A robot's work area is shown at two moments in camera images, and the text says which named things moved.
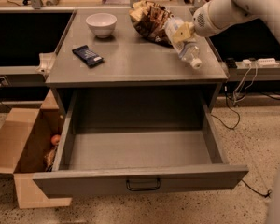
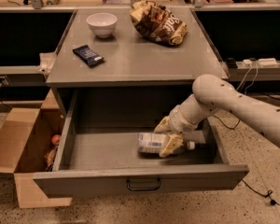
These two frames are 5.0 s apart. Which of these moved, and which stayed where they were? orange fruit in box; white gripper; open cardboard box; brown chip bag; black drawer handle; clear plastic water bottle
Moved: clear plastic water bottle; white gripper
Stayed: orange fruit in box; black drawer handle; brown chip bag; open cardboard box
